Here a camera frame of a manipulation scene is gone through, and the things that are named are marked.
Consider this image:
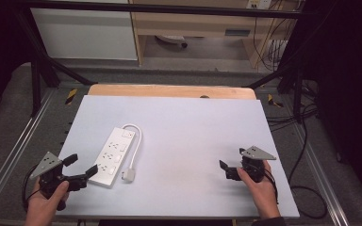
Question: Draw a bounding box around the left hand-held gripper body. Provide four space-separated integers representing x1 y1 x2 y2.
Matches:
29 151 90 212

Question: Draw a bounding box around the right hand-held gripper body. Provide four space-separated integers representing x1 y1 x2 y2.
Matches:
225 145 277 184

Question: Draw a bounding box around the white power strip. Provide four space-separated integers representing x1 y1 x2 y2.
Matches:
87 126 137 189

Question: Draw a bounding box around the person's left hand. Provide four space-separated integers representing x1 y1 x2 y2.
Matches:
25 180 71 220

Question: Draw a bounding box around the person's right hand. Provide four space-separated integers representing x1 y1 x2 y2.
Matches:
236 159 281 219

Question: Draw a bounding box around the white plug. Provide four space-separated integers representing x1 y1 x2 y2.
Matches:
121 168 137 184

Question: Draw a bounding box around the yellow black tape marker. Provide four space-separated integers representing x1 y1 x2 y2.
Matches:
267 93 285 108
64 88 78 106

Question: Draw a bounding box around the wooden board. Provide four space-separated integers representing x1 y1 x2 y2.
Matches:
87 83 257 101

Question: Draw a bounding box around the white cabinet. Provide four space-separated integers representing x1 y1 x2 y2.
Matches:
30 7 139 61

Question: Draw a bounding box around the wooden desk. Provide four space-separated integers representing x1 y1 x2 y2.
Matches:
127 0 300 70

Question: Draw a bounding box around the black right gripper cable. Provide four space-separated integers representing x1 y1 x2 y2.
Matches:
263 170 280 205

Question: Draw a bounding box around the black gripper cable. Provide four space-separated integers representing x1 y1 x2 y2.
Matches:
263 170 280 205
21 163 41 212

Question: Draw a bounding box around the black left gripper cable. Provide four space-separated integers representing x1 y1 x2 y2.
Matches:
21 163 41 212

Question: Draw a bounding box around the aluminium rail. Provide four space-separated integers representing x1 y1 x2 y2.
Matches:
290 121 351 226
0 89 57 215

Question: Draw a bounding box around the black floor cable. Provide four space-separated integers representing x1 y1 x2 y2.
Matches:
265 78 329 220

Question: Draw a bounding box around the white power strip cable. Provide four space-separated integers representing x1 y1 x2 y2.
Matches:
120 123 143 171

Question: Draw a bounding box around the bundle of black cables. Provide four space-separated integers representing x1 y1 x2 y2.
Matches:
252 0 303 73

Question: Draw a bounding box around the white wall outlet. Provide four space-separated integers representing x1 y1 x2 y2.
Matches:
245 0 272 10

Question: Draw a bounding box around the black metal frame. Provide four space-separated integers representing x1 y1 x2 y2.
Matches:
12 0 315 124

